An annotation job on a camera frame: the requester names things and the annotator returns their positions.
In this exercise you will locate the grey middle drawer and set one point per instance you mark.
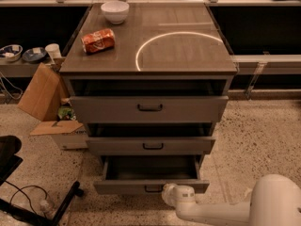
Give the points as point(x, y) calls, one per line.
point(150, 145)

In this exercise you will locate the grey drawer cabinet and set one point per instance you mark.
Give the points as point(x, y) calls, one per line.
point(161, 50)

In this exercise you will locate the grey top drawer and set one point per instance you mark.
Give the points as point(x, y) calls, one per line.
point(149, 109)

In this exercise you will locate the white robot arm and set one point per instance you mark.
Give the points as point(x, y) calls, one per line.
point(275, 201)

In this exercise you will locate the grey bottom drawer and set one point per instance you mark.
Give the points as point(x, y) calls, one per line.
point(130, 175)

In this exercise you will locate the blue patterned bowl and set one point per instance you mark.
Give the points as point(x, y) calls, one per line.
point(11, 53)

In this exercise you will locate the white ceramic bowl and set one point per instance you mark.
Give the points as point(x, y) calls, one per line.
point(115, 12)

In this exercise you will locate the orange crushed soda can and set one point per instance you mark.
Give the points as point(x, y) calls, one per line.
point(98, 40)

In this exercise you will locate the grey wall shelf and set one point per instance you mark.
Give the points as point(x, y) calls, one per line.
point(21, 68)

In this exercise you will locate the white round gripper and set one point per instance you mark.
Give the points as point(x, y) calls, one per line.
point(182, 194)

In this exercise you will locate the grey drawer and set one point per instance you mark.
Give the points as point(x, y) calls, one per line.
point(149, 109)
point(130, 175)
point(150, 145)

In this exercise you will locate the white paper cup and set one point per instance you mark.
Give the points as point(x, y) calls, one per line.
point(53, 50)

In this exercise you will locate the green snack packet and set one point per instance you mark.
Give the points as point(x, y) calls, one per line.
point(66, 113)

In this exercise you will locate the open cardboard box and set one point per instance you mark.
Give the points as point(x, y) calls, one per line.
point(43, 100)

